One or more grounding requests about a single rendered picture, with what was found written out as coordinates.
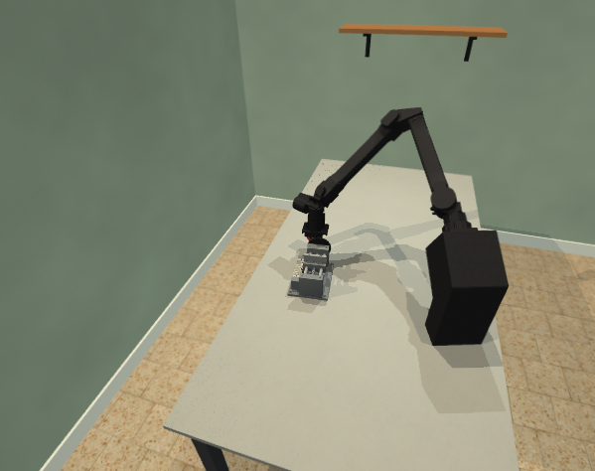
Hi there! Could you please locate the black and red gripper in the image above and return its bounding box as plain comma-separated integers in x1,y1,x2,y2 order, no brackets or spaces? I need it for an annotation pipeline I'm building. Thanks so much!
302,218,329,240

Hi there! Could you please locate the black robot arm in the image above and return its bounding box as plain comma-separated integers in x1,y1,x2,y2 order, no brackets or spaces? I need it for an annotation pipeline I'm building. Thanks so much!
292,107,478,232

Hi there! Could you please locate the grey bench vise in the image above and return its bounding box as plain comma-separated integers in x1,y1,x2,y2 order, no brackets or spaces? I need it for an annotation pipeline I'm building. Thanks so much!
287,237,334,300

